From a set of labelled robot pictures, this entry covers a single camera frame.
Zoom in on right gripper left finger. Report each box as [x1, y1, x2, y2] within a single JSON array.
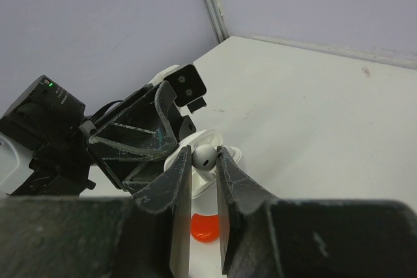
[[1, 146, 192, 277]]

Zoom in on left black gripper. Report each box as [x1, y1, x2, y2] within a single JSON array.
[[29, 81, 195, 195]]

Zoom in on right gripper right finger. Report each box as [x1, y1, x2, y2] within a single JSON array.
[[216, 146, 416, 277]]

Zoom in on orange round charging case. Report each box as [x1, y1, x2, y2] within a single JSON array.
[[190, 214, 220, 243]]

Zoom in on white earbud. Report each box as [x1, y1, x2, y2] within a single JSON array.
[[192, 144, 217, 182]]

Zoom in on white round charging case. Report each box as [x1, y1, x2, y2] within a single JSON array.
[[164, 129, 242, 199]]

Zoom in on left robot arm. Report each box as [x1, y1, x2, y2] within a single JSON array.
[[1, 76, 195, 196]]

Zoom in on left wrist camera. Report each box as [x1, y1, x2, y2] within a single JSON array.
[[149, 64, 207, 113]]

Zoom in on left aluminium frame post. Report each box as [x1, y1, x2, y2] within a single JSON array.
[[203, 0, 229, 43]]

